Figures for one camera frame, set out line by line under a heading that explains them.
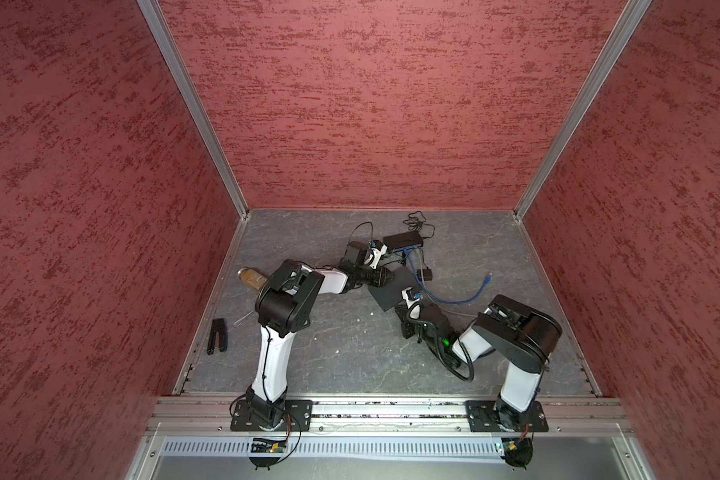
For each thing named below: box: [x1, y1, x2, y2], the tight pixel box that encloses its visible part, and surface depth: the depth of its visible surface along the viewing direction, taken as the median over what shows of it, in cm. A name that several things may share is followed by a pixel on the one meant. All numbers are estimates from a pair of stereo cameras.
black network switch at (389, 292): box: [368, 266, 420, 312], surface depth 99 cm
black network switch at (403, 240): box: [383, 231, 424, 251], surface depth 112 cm
